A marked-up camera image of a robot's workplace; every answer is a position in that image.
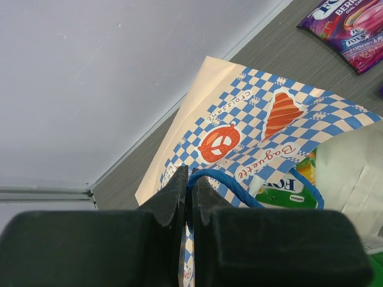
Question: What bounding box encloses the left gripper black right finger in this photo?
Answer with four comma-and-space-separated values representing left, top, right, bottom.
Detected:
191, 177, 374, 286

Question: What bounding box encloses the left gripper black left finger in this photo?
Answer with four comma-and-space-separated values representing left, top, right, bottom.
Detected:
1, 166, 189, 286

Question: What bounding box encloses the green snack packet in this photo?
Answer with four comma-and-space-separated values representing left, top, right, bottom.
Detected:
255, 149, 318, 209

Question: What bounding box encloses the blue checkered paper bag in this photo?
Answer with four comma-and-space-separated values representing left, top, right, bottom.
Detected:
134, 55, 383, 287

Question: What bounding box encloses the purple snack packet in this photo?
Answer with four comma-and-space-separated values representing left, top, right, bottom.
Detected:
297, 0, 382, 74

